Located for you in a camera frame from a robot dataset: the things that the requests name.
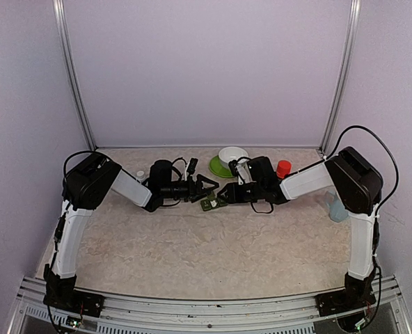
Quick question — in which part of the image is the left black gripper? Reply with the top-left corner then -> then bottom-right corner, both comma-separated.
162,174 -> 220,203

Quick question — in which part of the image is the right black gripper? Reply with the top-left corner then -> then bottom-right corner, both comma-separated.
217,180 -> 265,203

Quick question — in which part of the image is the red cylindrical container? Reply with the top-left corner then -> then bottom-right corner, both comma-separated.
276,160 -> 292,180

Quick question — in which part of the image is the small white pill bottle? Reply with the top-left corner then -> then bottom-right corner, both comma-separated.
136,170 -> 146,182

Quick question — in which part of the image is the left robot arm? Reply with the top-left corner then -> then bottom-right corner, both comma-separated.
44,151 -> 219,310

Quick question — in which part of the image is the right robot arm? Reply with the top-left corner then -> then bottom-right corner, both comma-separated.
217,147 -> 383,309

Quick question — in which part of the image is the green plate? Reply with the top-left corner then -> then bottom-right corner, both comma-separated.
209,155 -> 234,179

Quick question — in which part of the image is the white ceramic bowl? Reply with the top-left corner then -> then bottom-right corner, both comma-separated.
218,146 -> 248,168

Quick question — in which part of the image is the light blue mug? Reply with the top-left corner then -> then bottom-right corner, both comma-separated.
324,191 -> 349,223

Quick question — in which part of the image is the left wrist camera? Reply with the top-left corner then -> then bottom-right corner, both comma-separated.
183,158 -> 198,181

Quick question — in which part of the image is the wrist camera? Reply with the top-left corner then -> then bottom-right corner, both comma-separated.
228,157 -> 251,185
183,158 -> 198,181

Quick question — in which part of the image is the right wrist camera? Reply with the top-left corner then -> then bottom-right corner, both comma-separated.
228,157 -> 251,185

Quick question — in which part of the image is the front aluminium rail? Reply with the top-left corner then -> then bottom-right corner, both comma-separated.
7,274 -> 412,334

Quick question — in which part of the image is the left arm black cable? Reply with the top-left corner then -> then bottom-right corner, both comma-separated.
62,150 -> 95,182

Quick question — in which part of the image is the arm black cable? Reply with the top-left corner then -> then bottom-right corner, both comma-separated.
62,150 -> 95,182
326,125 -> 400,209

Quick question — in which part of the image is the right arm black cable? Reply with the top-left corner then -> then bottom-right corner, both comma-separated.
326,125 -> 400,209

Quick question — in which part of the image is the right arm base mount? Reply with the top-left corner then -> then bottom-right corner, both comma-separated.
315,272 -> 376,317

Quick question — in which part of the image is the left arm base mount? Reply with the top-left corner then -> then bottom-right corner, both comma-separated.
43,272 -> 104,318

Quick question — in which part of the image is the right aluminium frame post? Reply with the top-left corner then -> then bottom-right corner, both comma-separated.
319,0 -> 361,154

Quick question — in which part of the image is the aluminium frame post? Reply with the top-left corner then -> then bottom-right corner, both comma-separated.
319,0 -> 361,154
53,0 -> 97,150

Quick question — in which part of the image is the left aluminium frame post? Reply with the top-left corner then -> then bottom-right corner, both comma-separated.
53,0 -> 97,150

